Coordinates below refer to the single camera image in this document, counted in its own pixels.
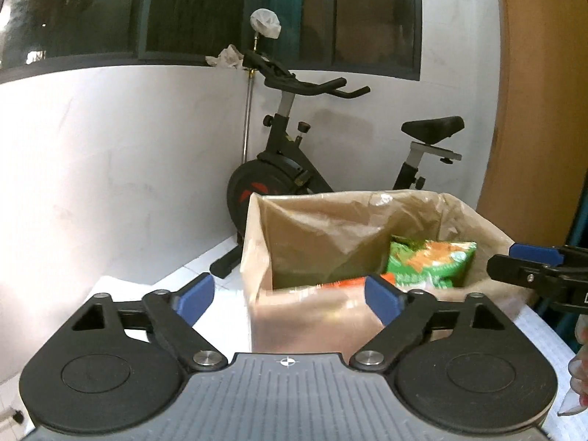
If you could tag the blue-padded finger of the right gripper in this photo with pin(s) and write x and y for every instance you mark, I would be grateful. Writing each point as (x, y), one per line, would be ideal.
(525, 266)

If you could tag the red snack packet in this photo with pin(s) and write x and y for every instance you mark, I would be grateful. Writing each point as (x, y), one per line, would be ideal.
(357, 282)

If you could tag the wooden wardrobe panel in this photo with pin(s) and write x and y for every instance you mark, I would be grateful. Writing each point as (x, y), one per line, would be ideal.
(538, 158)

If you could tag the person's right hand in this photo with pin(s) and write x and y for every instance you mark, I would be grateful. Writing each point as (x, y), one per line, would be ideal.
(578, 369)

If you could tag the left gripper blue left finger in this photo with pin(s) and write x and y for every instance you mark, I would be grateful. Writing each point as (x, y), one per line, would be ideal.
(172, 316)

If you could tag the cardboard box with plastic liner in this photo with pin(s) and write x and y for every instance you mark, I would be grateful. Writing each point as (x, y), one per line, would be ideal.
(300, 252)

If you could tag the green snack bag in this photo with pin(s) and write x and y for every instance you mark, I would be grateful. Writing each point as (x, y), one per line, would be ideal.
(428, 264)

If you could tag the white cloth on windowsill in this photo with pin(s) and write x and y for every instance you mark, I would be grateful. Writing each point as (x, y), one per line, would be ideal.
(229, 58)

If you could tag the checked bed sheet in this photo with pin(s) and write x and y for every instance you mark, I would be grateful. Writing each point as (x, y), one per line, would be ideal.
(560, 428)

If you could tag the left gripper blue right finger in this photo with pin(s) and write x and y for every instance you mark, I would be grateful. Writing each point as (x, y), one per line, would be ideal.
(404, 316)

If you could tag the dark window with frame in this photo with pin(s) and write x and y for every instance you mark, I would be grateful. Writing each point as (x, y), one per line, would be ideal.
(379, 37)

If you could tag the black exercise bike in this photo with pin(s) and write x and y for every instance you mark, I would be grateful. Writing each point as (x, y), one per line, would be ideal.
(283, 169)

